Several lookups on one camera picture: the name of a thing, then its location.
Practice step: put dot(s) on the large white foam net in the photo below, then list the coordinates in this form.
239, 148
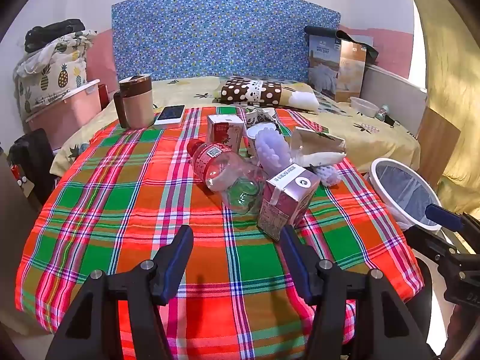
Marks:
273, 153

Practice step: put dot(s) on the clear plastic bottle red label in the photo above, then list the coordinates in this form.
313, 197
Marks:
225, 172

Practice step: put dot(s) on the yellow printed bedsheet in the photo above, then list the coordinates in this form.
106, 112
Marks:
367, 146

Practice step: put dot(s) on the white carton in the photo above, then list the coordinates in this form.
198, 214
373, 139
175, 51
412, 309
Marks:
318, 150

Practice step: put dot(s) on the small green bottle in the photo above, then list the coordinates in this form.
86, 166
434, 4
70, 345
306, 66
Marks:
382, 113

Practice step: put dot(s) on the white panel cabinet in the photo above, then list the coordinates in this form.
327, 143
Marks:
393, 93

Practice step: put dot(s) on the pineapple print bedding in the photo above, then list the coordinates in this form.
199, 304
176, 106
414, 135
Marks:
56, 75

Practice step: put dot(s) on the small red drink carton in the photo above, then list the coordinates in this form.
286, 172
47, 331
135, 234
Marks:
225, 135

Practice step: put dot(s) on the black backpack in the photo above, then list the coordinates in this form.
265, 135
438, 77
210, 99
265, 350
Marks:
33, 165

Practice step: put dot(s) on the black face mask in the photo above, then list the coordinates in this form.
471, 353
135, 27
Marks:
392, 120

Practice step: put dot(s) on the black bag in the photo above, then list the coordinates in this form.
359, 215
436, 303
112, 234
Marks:
52, 33

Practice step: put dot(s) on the blue floral headboard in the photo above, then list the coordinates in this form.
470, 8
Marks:
225, 37

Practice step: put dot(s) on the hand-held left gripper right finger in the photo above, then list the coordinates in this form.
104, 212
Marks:
294, 255

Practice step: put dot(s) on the clear plastic bowl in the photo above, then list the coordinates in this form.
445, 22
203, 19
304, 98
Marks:
363, 107

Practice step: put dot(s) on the brown polka dot pillow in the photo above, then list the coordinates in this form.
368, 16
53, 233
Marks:
240, 92

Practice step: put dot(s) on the white smartphone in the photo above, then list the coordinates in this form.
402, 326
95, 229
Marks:
170, 114

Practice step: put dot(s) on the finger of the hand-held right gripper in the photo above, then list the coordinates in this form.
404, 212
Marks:
444, 215
427, 245

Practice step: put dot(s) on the white paper cup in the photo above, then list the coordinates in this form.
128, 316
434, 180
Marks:
254, 138

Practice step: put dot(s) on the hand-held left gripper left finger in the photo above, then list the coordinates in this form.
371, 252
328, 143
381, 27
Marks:
182, 255

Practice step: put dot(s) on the pink drink carton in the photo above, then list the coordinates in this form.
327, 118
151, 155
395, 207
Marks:
285, 198

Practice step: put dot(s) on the red green plaid blanket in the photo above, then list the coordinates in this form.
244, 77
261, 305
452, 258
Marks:
112, 195

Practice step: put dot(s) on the boxed quilt packaging bag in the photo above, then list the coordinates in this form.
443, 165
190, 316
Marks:
322, 67

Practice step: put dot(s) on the pink storage box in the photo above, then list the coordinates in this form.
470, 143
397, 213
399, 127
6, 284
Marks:
67, 112

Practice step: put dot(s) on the wooden board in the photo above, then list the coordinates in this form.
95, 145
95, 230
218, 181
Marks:
438, 146

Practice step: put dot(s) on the yellow curtain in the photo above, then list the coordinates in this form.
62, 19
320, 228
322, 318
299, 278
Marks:
450, 82

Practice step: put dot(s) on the white round waste bin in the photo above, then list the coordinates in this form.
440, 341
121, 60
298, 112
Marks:
405, 191

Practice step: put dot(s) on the brown and cream mug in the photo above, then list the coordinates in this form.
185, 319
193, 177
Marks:
137, 105

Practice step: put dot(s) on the small white foam net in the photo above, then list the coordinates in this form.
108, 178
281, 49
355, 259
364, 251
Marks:
326, 175

